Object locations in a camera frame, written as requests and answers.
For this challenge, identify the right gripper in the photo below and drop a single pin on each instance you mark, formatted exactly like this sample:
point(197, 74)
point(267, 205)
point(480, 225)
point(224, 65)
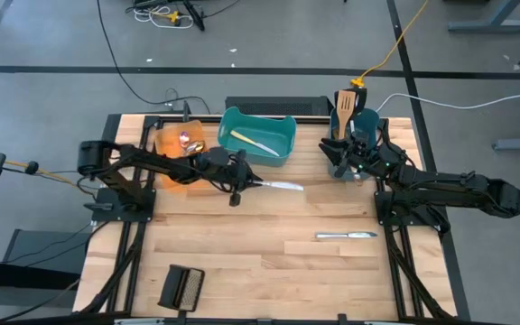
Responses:
point(368, 155)

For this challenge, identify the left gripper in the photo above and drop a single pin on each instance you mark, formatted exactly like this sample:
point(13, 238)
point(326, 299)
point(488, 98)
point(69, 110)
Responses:
point(219, 169)

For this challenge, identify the silver butter knife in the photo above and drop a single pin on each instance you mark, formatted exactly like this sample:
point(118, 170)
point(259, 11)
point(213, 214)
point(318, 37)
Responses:
point(282, 185)

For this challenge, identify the wooden slotted spatula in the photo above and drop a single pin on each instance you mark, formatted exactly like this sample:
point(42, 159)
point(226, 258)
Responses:
point(346, 106)

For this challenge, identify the black slotted spatula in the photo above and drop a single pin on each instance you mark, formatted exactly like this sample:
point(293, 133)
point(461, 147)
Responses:
point(361, 101)

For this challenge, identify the silver pointed table knife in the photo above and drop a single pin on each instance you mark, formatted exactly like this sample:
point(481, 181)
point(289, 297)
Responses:
point(346, 235)

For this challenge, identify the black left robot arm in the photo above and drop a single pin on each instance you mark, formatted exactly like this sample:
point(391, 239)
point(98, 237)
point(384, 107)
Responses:
point(151, 160)

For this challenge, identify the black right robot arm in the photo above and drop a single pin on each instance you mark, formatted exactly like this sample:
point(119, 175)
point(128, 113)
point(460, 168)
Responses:
point(445, 182)

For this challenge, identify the blue-grey plastic bin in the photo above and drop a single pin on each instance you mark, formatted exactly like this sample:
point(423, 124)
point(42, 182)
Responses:
point(370, 122)

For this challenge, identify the teal green plastic bin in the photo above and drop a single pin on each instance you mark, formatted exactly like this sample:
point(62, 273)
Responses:
point(269, 133)

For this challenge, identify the orange translucent plastic tray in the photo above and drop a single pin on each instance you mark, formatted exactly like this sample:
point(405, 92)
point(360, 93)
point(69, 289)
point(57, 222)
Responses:
point(169, 140)

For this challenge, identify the black clamp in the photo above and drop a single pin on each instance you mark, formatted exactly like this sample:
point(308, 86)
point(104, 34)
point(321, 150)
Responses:
point(186, 113)

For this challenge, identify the black power strip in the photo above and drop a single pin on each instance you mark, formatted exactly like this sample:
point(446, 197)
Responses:
point(195, 18)

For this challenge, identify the grey desk leg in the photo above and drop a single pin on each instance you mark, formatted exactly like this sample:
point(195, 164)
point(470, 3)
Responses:
point(490, 25)

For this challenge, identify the black mesh-front camera box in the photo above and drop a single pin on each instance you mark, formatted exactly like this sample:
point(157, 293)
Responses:
point(179, 289)

